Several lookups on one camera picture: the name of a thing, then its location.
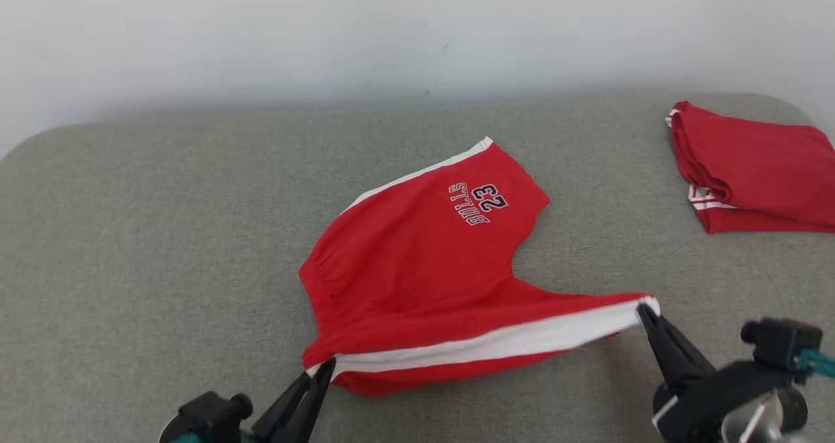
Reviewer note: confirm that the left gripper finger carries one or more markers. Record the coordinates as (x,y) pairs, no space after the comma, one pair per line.
(313,404)
(284,413)

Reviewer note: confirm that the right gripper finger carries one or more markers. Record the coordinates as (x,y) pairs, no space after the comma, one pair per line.
(688,361)
(657,348)

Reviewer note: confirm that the teal right camera connector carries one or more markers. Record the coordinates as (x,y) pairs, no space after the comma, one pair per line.
(819,363)

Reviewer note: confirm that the red white basketball shorts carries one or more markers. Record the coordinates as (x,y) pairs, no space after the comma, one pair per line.
(424,260)

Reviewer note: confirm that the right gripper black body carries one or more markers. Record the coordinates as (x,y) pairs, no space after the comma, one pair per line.
(698,404)

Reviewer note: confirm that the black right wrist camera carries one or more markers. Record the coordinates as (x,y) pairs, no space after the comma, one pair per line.
(783,342)

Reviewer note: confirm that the red white basketball jersey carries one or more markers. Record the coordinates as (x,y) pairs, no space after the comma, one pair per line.
(757,169)

